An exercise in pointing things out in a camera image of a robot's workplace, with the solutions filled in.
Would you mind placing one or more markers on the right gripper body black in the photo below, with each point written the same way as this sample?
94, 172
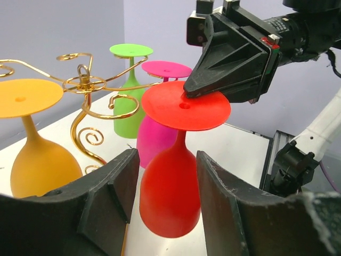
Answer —
261, 34

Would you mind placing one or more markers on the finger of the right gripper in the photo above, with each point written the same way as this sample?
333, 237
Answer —
240, 91
227, 53

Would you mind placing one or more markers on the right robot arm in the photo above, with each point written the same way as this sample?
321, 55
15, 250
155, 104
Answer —
312, 29

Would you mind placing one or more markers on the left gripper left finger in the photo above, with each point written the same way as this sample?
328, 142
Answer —
85, 217

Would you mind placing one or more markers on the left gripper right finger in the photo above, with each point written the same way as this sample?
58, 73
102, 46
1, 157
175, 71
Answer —
240, 219

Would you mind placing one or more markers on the orange wine glass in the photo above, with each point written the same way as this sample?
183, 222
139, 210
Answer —
41, 165

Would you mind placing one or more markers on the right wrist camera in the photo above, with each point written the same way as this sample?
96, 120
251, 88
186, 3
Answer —
195, 24

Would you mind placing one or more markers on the gold wire glass rack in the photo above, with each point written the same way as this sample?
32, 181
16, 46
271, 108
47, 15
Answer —
87, 84

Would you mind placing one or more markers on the magenta wine glass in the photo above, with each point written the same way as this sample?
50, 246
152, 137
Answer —
153, 137

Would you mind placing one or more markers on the red wine glass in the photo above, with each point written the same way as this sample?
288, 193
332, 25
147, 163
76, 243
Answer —
169, 195

